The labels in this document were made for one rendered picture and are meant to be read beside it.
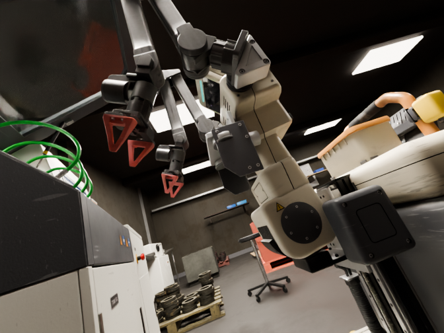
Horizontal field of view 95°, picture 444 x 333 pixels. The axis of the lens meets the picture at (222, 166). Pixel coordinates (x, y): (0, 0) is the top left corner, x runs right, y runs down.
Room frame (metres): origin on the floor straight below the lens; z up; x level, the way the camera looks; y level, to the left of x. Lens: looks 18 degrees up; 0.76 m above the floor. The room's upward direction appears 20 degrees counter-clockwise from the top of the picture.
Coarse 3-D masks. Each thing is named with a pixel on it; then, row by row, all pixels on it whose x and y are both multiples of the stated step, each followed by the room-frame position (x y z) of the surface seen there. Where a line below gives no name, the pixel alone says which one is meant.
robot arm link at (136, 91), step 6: (132, 84) 0.41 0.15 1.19; (138, 84) 0.40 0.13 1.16; (144, 84) 0.40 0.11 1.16; (150, 84) 0.41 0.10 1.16; (126, 90) 0.40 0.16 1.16; (132, 90) 0.42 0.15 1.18; (138, 90) 0.40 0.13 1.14; (144, 90) 0.40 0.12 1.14; (150, 90) 0.41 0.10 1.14; (156, 90) 0.43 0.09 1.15; (126, 96) 0.41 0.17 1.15; (132, 96) 0.40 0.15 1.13; (138, 96) 0.40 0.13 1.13; (144, 96) 0.40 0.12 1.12; (150, 96) 0.41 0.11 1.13; (150, 102) 0.42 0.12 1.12
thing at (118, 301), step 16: (96, 272) 0.45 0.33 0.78; (112, 272) 0.59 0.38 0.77; (128, 272) 0.83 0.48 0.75; (96, 288) 0.44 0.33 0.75; (112, 288) 0.57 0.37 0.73; (128, 288) 0.78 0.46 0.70; (96, 304) 0.43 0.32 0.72; (112, 304) 0.54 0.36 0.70; (128, 304) 0.73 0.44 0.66; (112, 320) 0.52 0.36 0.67; (128, 320) 0.69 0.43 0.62; (144, 320) 1.02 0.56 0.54
